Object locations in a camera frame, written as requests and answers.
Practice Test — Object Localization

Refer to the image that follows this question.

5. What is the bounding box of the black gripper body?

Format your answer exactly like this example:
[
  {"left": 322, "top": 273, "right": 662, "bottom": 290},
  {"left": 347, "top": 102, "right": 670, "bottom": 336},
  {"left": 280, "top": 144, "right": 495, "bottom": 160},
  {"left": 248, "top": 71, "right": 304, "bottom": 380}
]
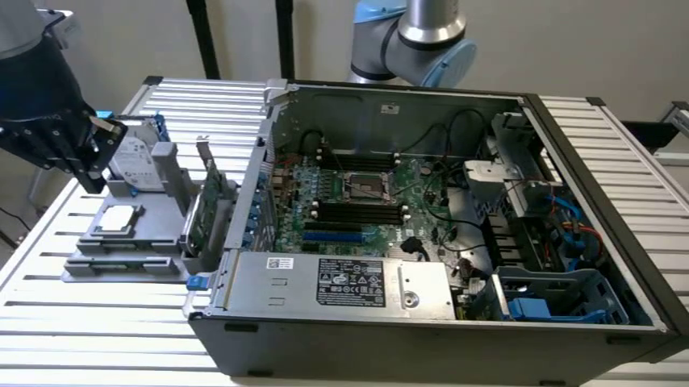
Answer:
[{"left": 0, "top": 38, "right": 99, "bottom": 174}]

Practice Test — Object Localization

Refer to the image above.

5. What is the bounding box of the green RAM stick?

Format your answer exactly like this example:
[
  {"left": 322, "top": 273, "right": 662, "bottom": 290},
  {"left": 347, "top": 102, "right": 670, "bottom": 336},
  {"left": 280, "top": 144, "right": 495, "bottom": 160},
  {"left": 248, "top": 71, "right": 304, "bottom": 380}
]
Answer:
[{"left": 79, "top": 263, "right": 159, "bottom": 271}]

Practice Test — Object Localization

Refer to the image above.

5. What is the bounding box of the blue expansion slot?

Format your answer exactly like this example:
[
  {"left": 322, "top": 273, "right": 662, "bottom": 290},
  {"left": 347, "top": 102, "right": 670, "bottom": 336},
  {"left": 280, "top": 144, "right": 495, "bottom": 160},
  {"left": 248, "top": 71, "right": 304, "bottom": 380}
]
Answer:
[{"left": 303, "top": 231, "right": 364, "bottom": 246}]

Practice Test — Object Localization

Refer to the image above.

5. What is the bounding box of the black expansion slot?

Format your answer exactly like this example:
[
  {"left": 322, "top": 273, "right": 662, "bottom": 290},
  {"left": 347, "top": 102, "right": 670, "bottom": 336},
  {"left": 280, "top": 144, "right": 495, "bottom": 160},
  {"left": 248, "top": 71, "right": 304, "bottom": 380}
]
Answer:
[{"left": 302, "top": 243, "right": 360, "bottom": 254}]

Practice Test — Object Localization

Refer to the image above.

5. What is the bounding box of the silver hard disk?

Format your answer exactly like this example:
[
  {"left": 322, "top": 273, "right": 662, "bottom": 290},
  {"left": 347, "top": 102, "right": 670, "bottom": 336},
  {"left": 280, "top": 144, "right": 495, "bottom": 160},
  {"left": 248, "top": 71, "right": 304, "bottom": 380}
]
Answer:
[{"left": 105, "top": 115, "right": 171, "bottom": 193}]

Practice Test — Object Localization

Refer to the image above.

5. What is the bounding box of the silver CPU chip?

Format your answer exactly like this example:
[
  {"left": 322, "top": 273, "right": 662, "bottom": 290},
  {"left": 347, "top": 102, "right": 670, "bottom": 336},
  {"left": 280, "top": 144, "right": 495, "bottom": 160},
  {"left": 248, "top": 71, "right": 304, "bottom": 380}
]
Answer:
[{"left": 97, "top": 205, "right": 143, "bottom": 234}]

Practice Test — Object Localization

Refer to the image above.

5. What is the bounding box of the grey parts rack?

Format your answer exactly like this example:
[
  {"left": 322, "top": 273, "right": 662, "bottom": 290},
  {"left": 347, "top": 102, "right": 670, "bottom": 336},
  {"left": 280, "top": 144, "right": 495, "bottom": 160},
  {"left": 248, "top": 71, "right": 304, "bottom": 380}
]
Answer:
[{"left": 60, "top": 141, "right": 242, "bottom": 284}]

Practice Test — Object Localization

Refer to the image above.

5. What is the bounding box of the green graphics card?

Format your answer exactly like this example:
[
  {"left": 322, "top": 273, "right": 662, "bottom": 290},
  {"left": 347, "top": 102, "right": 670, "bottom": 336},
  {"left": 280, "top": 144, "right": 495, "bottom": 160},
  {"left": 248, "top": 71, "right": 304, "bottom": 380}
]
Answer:
[{"left": 180, "top": 139, "right": 234, "bottom": 258}]

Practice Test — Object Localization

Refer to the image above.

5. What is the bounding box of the black vertical pole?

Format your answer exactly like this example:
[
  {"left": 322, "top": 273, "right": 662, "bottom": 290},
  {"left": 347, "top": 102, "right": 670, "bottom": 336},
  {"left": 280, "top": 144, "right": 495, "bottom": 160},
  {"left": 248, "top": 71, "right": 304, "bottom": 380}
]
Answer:
[
  {"left": 185, "top": 0, "right": 220, "bottom": 80},
  {"left": 274, "top": 0, "right": 300, "bottom": 80}
]

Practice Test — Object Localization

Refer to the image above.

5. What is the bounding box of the silver power supply unit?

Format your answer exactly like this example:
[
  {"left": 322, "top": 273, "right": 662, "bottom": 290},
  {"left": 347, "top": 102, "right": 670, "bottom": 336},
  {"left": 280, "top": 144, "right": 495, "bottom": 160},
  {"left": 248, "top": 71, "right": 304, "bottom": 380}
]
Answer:
[{"left": 222, "top": 251, "right": 459, "bottom": 323}]

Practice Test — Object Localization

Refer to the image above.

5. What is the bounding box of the CPU socket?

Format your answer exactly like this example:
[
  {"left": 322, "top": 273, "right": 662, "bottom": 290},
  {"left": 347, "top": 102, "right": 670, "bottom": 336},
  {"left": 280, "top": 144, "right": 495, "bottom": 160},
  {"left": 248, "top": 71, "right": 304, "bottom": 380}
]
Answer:
[{"left": 332, "top": 171, "right": 395, "bottom": 203}]

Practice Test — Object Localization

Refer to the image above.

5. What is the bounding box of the green motherboard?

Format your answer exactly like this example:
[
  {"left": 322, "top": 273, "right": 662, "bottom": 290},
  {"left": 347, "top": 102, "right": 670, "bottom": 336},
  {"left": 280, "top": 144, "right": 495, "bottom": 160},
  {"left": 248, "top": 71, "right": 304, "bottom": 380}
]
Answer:
[{"left": 267, "top": 155, "right": 459, "bottom": 260}]

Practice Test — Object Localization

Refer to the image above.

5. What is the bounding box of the open black PC case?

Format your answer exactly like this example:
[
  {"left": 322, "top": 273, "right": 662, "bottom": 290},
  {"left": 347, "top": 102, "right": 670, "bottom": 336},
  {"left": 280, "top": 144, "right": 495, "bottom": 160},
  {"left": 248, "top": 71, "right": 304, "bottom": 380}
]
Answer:
[{"left": 185, "top": 78, "right": 689, "bottom": 387}]

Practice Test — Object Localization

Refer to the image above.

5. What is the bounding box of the grey metal drive cage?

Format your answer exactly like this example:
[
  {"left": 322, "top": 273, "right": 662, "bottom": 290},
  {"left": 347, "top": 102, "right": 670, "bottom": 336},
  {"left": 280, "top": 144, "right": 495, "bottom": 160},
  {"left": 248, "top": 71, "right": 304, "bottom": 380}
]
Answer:
[{"left": 461, "top": 111, "right": 565, "bottom": 215}]

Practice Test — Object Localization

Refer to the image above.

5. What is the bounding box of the blue plastic disk bay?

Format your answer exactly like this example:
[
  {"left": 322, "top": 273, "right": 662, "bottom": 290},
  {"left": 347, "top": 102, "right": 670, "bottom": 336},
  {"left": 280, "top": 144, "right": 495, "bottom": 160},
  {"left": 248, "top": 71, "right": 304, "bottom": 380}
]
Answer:
[{"left": 491, "top": 264, "right": 631, "bottom": 325}]

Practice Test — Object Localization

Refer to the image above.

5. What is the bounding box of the thin black floor cable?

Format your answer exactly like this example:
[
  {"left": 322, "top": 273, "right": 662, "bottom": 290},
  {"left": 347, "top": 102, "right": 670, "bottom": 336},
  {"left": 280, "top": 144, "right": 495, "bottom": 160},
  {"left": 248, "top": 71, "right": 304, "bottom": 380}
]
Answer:
[{"left": 0, "top": 205, "right": 31, "bottom": 252}]

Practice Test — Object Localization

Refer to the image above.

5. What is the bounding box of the black looped wire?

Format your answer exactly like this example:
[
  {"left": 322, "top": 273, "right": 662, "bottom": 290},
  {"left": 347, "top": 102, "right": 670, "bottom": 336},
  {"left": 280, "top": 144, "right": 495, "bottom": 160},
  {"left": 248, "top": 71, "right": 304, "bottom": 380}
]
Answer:
[{"left": 298, "top": 128, "right": 324, "bottom": 155}]

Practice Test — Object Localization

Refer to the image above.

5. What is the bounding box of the black plug wire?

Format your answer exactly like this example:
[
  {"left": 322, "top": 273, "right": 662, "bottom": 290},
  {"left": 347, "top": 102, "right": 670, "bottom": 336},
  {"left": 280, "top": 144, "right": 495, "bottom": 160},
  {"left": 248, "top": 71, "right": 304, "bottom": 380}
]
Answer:
[{"left": 399, "top": 236, "right": 431, "bottom": 262}]

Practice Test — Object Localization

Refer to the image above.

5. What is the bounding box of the long black wire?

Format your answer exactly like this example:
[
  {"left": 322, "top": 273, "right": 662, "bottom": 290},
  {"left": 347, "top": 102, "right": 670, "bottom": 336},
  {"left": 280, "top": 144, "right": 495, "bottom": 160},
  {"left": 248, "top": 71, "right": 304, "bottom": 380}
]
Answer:
[{"left": 402, "top": 108, "right": 490, "bottom": 163}]

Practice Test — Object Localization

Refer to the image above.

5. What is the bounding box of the blue data wire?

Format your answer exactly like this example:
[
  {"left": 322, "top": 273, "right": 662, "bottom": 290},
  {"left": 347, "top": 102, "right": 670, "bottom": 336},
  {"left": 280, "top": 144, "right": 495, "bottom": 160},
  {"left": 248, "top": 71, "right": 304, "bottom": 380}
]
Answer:
[{"left": 542, "top": 192, "right": 586, "bottom": 272}]

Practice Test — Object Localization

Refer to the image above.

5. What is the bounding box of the orange wire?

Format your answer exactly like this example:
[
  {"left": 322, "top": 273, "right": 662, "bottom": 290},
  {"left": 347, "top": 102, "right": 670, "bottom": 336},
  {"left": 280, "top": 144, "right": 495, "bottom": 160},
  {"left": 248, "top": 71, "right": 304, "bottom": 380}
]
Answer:
[{"left": 569, "top": 224, "right": 603, "bottom": 252}]

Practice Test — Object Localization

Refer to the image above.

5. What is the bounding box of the aluminium frame side table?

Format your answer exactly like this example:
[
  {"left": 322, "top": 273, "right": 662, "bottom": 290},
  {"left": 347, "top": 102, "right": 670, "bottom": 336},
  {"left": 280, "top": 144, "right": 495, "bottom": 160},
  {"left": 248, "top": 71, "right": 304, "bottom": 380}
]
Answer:
[{"left": 621, "top": 102, "right": 689, "bottom": 167}]

